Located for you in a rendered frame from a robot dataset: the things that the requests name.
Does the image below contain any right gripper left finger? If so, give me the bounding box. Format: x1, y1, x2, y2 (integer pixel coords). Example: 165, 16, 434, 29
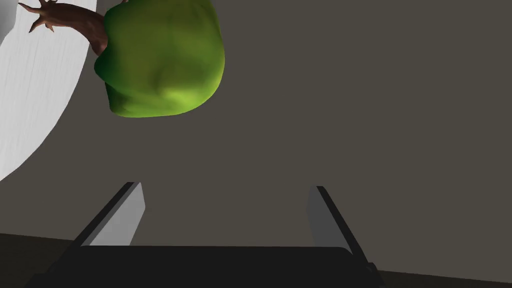
73, 181, 147, 248

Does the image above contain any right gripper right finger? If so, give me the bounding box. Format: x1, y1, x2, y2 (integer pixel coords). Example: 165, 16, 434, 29
305, 185, 369, 265

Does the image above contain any white round table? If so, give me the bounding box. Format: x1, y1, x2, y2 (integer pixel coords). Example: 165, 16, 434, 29
0, 0, 98, 182

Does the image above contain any green tree with brown trunk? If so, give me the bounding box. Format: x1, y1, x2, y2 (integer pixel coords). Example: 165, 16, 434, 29
17, 0, 226, 119

